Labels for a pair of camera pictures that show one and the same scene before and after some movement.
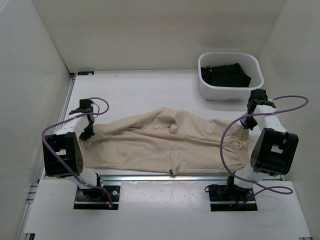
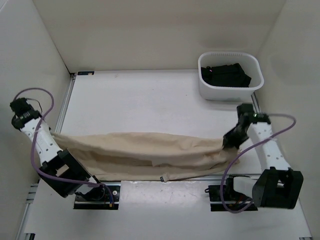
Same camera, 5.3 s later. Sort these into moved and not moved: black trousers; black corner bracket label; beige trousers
Moved: beige trousers
Not moved: black corner bracket label; black trousers
